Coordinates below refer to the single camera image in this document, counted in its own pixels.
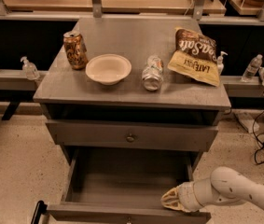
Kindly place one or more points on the black object on floor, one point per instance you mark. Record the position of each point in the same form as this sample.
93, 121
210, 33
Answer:
40, 209

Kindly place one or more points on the clear sanitizer pump bottle left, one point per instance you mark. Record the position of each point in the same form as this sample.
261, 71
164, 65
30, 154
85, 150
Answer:
29, 69

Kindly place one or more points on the white flat box on floor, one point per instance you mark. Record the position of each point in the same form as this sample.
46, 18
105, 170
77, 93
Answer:
247, 121

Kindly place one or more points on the grey drawer cabinet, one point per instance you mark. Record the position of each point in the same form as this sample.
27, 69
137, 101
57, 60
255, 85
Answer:
68, 94

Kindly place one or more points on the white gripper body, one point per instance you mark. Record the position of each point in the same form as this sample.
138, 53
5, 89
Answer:
186, 197

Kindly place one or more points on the grey drawer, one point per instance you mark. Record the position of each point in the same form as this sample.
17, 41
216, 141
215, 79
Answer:
124, 186
131, 135

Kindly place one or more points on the grey top drawer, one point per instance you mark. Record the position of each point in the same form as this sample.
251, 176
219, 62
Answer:
131, 135

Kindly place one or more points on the white pump bottle right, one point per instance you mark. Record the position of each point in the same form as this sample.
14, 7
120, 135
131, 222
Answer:
219, 61

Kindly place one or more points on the orange soda can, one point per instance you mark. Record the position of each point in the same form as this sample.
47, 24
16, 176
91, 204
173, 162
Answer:
75, 49

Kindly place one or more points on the white paper bowl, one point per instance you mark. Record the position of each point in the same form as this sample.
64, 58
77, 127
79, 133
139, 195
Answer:
108, 69

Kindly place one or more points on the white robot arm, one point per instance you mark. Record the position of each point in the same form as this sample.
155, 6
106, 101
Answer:
224, 187

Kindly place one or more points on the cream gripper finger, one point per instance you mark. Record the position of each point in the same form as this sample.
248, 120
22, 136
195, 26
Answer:
171, 194
173, 204

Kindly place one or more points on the brown yellow chip bag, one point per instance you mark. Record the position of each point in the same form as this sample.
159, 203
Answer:
195, 57

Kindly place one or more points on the clear water bottle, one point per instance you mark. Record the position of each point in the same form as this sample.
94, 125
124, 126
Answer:
252, 68

